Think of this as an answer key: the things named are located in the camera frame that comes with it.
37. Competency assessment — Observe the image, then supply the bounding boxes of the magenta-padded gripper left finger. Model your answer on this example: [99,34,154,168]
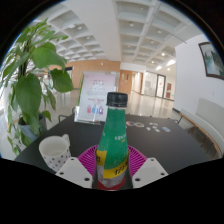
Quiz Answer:
[55,144,100,190]

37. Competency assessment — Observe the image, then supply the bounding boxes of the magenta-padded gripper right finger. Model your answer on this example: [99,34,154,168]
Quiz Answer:
[127,144,169,190]

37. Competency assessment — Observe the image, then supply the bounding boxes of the green-labelled clear drink bottle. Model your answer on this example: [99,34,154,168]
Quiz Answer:
[94,92,131,190]

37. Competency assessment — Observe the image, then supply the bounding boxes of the white polka-dot mug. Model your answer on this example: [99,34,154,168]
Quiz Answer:
[38,133,72,173]

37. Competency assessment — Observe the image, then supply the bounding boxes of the black metal chairs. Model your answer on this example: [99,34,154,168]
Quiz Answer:
[58,105,78,123]

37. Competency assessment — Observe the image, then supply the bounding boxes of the long white bench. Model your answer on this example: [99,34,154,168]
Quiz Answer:
[176,97,224,158]

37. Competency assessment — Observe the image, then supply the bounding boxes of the clear acrylic sign stand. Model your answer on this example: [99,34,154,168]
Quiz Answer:
[73,70,118,125]

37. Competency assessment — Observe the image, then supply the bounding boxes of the large-leaved green potted plant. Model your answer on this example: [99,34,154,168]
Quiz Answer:
[0,18,75,158]

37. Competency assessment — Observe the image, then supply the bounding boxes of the framed landscape painting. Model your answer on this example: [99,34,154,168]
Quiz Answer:
[198,41,224,81]

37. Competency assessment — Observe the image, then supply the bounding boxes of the recessed ceiling lights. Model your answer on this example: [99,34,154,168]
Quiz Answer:
[66,21,178,68]

